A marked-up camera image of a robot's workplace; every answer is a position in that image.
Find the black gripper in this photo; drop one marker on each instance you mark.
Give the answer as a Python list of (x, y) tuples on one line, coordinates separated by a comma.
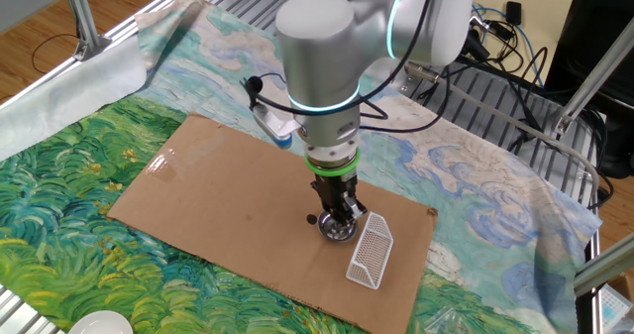
[(334, 190)]

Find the round stainless steel plate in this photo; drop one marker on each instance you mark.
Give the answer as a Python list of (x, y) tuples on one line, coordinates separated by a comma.
[(329, 232)]

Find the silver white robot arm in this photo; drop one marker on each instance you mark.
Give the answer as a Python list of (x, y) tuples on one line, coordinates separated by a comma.
[(317, 51)]

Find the white mesh goal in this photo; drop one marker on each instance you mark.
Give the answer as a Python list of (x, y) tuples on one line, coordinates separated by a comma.
[(371, 255)]

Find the black round dot marker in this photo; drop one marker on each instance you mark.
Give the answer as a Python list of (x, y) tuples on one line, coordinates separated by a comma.
[(311, 219)]

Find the brown cardboard sheet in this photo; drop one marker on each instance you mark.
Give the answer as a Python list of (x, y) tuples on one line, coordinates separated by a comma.
[(198, 215)]

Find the clear bag of screws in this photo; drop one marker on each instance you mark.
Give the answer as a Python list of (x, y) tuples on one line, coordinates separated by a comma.
[(443, 321)]

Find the clear tape patch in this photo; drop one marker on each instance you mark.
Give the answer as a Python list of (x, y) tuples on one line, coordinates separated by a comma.
[(161, 165)]

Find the black power adapter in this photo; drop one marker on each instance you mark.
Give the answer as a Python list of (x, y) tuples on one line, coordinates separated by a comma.
[(513, 12)]

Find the white bowl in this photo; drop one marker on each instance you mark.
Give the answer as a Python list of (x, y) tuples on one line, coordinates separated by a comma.
[(101, 324)]

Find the painted landscape tablecloth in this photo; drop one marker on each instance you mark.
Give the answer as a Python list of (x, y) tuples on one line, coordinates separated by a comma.
[(74, 225)]

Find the clear plastic parts box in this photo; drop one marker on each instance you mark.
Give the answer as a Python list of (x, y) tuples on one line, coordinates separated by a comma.
[(616, 309)]

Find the black computer case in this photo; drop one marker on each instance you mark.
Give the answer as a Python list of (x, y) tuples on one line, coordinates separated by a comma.
[(594, 51)]

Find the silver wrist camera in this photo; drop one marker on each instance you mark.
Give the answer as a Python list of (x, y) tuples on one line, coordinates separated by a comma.
[(275, 123)]

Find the black camera on clamp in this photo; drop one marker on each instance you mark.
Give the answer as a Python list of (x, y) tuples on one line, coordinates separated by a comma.
[(476, 44)]

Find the aluminium frame strut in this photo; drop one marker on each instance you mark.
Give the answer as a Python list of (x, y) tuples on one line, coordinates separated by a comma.
[(589, 71), (604, 267)]

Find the aluminium strut with foot bracket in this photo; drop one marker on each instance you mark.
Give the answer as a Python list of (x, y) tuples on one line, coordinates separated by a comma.
[(81, 17)]

